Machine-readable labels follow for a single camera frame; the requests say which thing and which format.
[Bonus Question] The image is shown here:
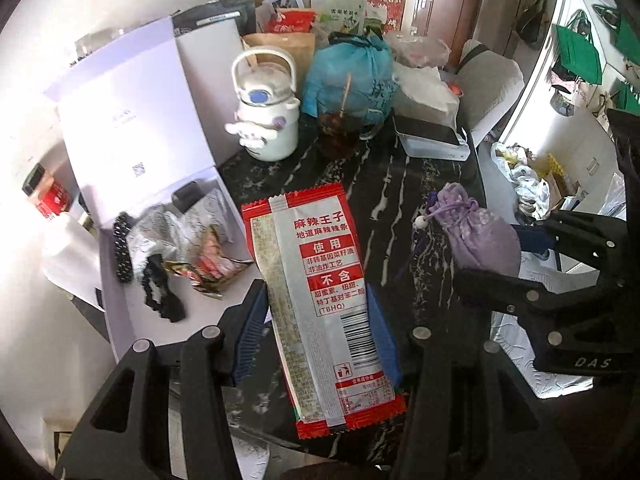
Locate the orange snack packet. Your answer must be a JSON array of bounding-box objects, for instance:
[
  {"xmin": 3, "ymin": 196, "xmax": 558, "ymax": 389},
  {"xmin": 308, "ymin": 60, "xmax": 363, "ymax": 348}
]
[{"xmin": 165, "ymin": 225, "xmax": 256, "ymax": 301}]

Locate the green tote bag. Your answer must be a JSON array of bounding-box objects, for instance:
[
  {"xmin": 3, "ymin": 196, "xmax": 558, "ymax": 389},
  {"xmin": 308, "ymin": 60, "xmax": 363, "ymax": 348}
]
[
  {"xmin": 592, "ymin": 4, "xmax": 640, "ymax": 66},
  {"xmin": 556, "ymin": 10, "xmax": 606, "ymax": 86},
  {"xmin": 617, "ymin": 82, "xmax": 640, "ymax": 112}
]

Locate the white rectangular device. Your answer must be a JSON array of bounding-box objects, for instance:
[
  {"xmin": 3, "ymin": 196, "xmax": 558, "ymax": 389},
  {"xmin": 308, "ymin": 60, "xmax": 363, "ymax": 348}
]
[{"xmin": 392, "ymin": 115, "xmax": 472, "ymax": 162}]

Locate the white cardboard box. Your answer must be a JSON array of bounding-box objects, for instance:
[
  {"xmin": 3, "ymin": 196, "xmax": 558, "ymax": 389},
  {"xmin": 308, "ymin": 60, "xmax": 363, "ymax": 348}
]
[{"xmin": 42, "ymin": 16, "xmax": 273, "ymax": 363}]

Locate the brown door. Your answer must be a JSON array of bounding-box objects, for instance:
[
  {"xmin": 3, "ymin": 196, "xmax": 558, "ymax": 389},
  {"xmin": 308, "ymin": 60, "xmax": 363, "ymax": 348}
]
[{"xmin": 420, "ymin": 0, "xmax": 488, "ymax": 68}]

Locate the black hanging bag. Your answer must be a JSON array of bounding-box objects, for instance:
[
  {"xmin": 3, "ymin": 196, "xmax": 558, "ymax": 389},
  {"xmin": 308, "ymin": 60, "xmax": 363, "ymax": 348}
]
[{"xmin": 515, "ymin": 0, "xmax": 551, "ymax": 51}]

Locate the glass cup with dark drink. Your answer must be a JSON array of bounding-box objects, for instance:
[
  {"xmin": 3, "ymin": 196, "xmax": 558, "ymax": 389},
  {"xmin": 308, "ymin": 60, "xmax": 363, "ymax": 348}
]
[{"xmin": 316, "ymin": 110, "xmax": 362, "ymax": 160}]

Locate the grey chair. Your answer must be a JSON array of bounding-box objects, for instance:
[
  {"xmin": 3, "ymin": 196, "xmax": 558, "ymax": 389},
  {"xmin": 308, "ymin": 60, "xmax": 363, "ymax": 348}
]
[{"xmin": 457, "ymin": 39, "xmax": 526, "ymax": 146}]

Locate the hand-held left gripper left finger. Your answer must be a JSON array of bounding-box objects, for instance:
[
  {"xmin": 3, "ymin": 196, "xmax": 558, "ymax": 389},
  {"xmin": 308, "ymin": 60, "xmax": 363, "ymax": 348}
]
[{"xmin": 52, "ymin": 280, "xmax": 268, "ymax": 480}]

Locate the green white pouch bag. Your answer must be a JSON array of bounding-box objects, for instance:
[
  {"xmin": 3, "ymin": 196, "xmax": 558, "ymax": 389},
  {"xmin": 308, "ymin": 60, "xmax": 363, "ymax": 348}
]
[{"xmin": 310, "ymin": 0, "xmax": 368, "ymax": 36}]

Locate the blue plastic bag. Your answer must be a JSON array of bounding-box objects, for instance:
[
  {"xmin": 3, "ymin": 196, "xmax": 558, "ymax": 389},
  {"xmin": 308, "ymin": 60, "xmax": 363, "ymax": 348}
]
[{"xmin": 301, "ymin": 31, "xmax": 398, "ymax": 133}]

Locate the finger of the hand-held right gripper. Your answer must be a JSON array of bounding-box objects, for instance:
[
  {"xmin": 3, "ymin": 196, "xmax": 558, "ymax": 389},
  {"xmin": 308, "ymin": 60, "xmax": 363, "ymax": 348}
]
[
  {"xmin": 512, "ymin": 210, "xmax": 628, "ymax": 266},
  {"xmin": 455, "ymin": 267, "xmax": 601, "ymax": 350}
]

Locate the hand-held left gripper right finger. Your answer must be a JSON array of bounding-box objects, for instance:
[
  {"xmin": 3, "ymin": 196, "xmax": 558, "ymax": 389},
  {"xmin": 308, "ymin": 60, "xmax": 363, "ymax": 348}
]
[{"xmin": 367, "ymin": 292, "xmax": 608, "ymax": 480}]

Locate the white tissue pack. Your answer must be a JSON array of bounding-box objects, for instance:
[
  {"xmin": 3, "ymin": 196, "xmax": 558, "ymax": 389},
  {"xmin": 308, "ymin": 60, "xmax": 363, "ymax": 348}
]
[{"xmin": 392, "ymin": 62, "xmax": 461, "ymax": 128}]

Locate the purple drawstring pouch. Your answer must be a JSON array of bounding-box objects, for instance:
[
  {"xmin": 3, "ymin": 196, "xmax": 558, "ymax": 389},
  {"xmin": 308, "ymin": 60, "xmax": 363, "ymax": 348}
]
[{"xmin": 397, "ymin": 182, "xmax": 521, "ymax": 281}]

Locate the black polka dot hair tie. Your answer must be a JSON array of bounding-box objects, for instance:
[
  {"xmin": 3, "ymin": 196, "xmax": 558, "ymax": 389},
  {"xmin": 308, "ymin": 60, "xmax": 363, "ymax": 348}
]
[{"xmin": 112, "ymin": 211, "xmax": 135, "ymax": 283}]

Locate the red paper bag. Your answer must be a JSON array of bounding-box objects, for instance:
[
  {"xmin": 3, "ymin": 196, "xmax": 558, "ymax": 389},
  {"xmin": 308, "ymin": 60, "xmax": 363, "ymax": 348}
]
[{"xmin": 365, "ymin": 0, "xmax": 405, "ymax": 31}]

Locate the black lace scrunchie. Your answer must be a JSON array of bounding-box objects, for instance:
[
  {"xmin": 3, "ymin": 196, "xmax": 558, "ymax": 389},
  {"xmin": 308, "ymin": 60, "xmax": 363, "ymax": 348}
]
[{"xmin": 142, "ymin": 254, "xmax": 187, "ymax": 323}]

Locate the brown paper bag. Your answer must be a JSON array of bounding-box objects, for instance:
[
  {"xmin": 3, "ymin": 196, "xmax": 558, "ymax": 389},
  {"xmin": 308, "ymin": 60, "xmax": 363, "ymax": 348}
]
[{"xmin": 242, "ymin": 30, "xmax": 317, "ymax": 98}]

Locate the red label jar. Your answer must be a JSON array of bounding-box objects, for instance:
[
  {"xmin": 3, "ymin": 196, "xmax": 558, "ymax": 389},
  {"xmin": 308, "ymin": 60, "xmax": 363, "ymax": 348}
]
[{"xmin": 22, "ymin": 164, "xmax": 71, "ymax": 221}]

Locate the white cartoon kettle bottle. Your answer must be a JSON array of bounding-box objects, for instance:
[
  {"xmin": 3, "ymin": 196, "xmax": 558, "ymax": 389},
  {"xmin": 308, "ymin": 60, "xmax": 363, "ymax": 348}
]
[{"xmin": 225, "ymin": 46, "xmax": 302, "ymax": 162}]

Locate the printed paper wrapped packet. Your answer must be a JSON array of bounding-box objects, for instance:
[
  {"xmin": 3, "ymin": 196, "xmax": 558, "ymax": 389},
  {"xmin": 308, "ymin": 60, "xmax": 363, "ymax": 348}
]
[
  {"xmin": 132, "ymin": 205, "xmax": 182, "ymax": 261},
  {"xmin": 184, "ymin": 187, "xmax": 237, "ymax": 247}
]

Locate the red silver snack packet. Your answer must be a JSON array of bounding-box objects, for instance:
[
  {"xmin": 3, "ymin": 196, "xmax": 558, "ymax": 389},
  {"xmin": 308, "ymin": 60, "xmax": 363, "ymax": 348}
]
[{"xmin": 241, "ymin": 183, "xmax": 407, "ymax": 441}]

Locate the white plastic bag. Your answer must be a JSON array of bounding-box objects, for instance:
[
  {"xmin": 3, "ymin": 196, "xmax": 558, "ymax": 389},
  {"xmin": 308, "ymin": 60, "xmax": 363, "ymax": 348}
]
[{"xmin": 490, "ymin": 140, "xmax": 551, "ymax": 216}]

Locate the black foil bag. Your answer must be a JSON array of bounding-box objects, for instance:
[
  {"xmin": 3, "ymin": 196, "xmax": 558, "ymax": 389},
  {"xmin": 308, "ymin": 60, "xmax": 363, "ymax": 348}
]
[{"xmin": 172, "ymin": 0, "xmax": 256, "ymax": 53}]

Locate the translucent plastic bag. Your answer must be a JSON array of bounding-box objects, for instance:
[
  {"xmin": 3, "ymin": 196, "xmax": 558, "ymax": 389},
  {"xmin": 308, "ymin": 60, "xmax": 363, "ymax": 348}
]
[{"xmin": 385, "ymin": 30, "xmax": 451, "ymax": 68}]

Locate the small black case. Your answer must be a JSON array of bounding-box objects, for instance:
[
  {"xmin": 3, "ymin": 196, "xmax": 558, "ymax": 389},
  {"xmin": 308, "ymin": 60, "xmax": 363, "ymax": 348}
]
[{"xmin": 172, "ymin": 182, "xmax": 199, "ymax": 212}]

